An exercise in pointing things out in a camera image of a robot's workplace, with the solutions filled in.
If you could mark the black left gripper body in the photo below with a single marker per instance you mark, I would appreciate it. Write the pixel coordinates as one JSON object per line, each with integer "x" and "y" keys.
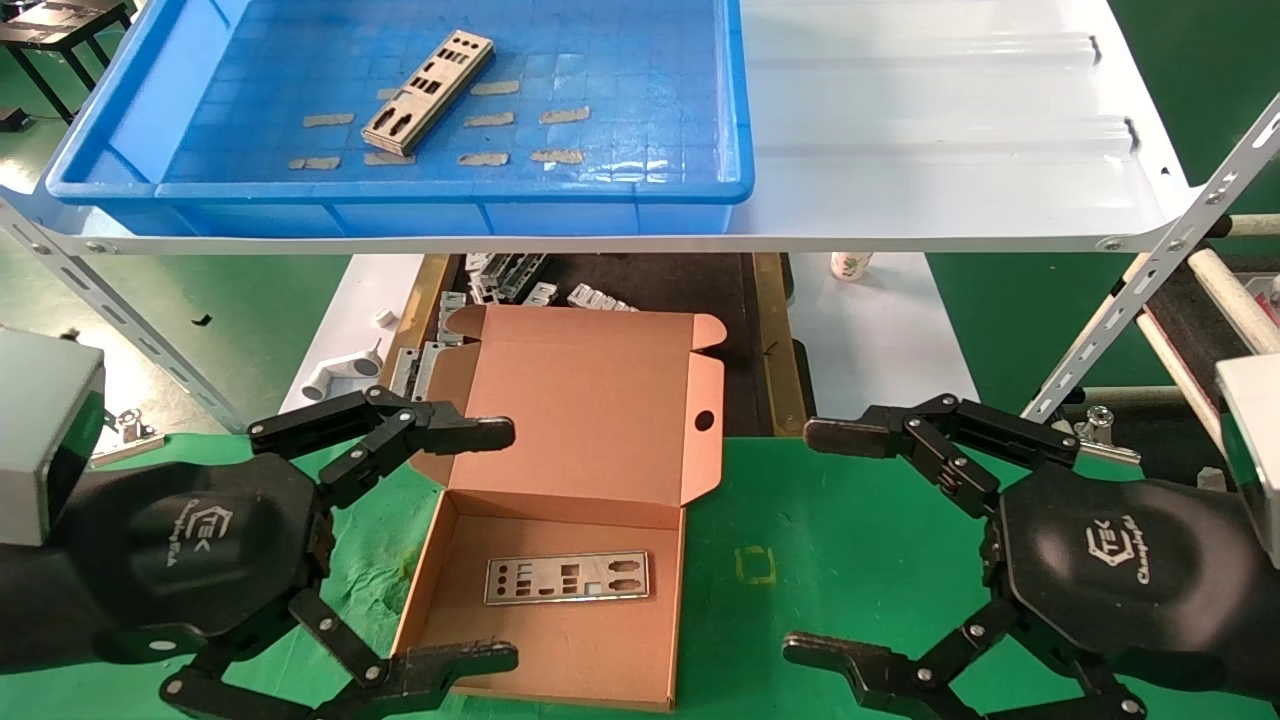
{"x": 200, "y": 540}

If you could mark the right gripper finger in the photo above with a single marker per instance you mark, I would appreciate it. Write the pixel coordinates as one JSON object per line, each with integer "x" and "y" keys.
{"x": 870, "y": 670}
{"x": 900, "y": 430}

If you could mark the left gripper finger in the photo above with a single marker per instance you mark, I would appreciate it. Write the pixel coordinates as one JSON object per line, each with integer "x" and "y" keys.
{"x": 400, "y": 425}
{"x": 440, "y": 668}

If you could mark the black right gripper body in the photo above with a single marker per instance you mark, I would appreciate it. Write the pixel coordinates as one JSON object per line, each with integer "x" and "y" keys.
{"x": 1130, "y": 570}

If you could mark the silver metal I/O plate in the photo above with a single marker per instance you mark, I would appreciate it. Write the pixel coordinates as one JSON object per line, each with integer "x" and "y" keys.
{"x": 610, "y": 578}

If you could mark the brown cardboard box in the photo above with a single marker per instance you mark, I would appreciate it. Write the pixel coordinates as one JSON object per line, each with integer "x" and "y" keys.
{"x": 580, "y": 420}

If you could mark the blue plastic tray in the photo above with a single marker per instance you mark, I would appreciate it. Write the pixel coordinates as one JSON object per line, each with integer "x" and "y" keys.
{"x": 620, "y": 60}

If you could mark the white plastic pipe fitting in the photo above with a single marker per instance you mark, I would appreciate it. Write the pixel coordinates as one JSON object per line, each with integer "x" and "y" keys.
{"x": 340, "y": 375}

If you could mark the silver binder clip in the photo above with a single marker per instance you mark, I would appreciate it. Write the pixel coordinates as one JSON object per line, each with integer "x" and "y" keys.
{"x": 1100, "y": 428}
{"x": 130, "y": 432}

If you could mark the white paper cup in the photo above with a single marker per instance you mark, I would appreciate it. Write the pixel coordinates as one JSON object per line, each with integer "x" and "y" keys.
{"x": 850, "y": 266}

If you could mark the white roller tube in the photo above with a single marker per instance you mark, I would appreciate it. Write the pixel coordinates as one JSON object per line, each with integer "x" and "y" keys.
{"x": 1230, "y": 295}
{"x": 1250, "y": 225}
{"x": 1175, "y": 370}

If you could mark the white metal shelf board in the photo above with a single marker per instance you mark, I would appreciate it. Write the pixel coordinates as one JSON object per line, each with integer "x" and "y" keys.
{"x": 900, "y": 150}

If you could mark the stack of metal plates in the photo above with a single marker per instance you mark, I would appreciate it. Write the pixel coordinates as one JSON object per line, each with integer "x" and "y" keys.
{"x": 430, "y": 90}

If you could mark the black metal table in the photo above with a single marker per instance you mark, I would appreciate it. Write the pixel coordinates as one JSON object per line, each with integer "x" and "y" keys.
{"x": 60, "y": 20}

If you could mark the silver metal bracket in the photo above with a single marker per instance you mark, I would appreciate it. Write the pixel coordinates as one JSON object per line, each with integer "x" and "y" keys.
{"x": 540, "y": 293}
{"x": 450, "y": 315}
{"x": 478, "y": 275}
{"x": 600, "y": 298}

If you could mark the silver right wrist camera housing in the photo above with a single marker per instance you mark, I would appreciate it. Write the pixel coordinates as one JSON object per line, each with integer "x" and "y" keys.
{"x": 1255, "y": 450}

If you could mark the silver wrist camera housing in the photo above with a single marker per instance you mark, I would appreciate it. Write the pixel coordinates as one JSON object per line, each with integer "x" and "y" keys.
{"x": 1255, "y": 450}
{"x": 40, "y": 430}

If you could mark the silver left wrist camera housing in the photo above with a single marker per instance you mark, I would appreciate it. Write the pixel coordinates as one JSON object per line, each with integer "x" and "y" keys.
{"x": 40, "y": 430}

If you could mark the dark grey metal bracket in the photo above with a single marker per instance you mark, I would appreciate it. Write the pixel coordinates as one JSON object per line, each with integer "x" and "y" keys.
{"x": 522, "y": 272}

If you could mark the grey perforated rack post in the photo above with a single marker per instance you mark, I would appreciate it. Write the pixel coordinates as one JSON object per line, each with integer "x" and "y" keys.
{"x": 120, "y": 320}
{"x": 1150, "y": 270}

